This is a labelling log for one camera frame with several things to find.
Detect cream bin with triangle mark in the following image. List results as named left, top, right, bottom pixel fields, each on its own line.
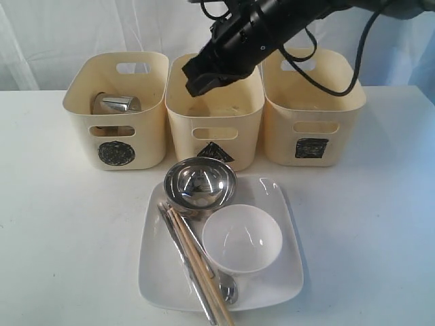
left=165, top=54, right=265, bottom=171

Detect cream bin with circle mark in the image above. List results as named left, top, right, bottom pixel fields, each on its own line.
left=63, top=52, right=169, bottom=170

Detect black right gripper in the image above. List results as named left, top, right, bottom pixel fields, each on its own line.
left=182, top=1, right=340, bottom=97

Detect stainless steel spoon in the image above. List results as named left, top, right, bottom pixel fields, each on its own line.
left=181, top=217, right=239, bottom=305

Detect black cable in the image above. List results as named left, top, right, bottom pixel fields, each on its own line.
left=200, top=0, right=392, bottom=96

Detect stainless steel bowl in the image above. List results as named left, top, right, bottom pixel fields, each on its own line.
left=163, top=157, right=237, bottom=219

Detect cream bin with square mark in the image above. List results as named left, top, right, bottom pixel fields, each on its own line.
left=262, top=51, right=366, bottom=166

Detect right wooden chopstick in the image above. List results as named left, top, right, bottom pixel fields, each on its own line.
left=169, top=208, right=234, bottom=325

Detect stainless steel fork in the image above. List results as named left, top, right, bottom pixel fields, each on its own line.
left=158, top=202, right=218, bottom=325

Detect steel mug with band handle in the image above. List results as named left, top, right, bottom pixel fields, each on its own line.
left=90, top=91, right=142, bottom=135

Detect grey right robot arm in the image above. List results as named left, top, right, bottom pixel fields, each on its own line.
left=182, top=0, right=434, bottom=97

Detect white plastic bowl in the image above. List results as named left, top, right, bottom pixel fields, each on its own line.
left=201, top=204, right=283, bottom=274

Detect white square plate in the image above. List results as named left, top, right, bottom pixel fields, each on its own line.
left=138, top=176, right=304, bottom=312

